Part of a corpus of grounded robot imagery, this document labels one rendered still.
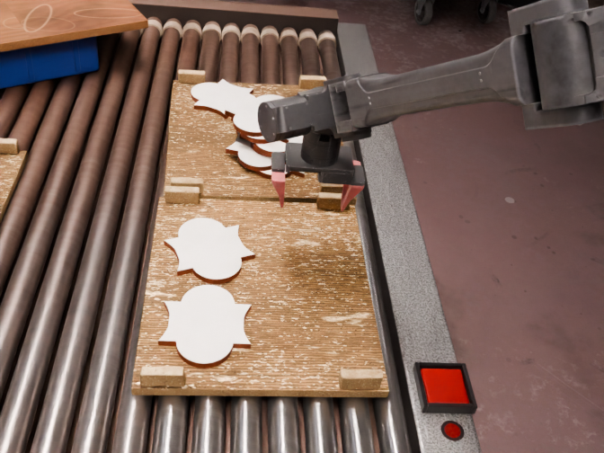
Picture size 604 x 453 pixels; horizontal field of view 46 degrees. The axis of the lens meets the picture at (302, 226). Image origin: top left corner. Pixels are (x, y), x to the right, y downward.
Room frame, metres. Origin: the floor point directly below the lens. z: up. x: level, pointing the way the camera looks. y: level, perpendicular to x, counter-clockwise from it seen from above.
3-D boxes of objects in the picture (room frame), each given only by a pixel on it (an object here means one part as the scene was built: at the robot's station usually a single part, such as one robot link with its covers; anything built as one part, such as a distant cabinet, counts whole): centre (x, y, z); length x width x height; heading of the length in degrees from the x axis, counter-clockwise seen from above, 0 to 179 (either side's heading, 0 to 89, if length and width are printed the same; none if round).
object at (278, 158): (0.88, 0.02, 1.06); 0.07 x 0.07 x 0.09; 7
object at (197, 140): (1.20, 0.12, 0.93); 0.41 x 0.35 x 0.02; 11
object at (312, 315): (0.79, 0.05, 0.93); 0.41 x 0.35 x 0.02; 9
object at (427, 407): (0.64, -0.23, 0.92); 0.08 x 0.08 x 0.02; 8
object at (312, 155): (0.89, -0.01, 1.13); 0.10 x 0.07 x 0.07; 97
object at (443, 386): (0.64, -0.23, 0.92); 0.06 x 0.06 x 0.01; 8
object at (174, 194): (0.96, 0.21, 0.95); 0.06 x 0.02 x 0.03; 99
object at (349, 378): (0.61, -0.11, 0.95); 0.06 x 0.02 x 0.03; 99
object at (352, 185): (0.89, -0.05, 1.06); 0.07 x 0.07 x 0.09; 7
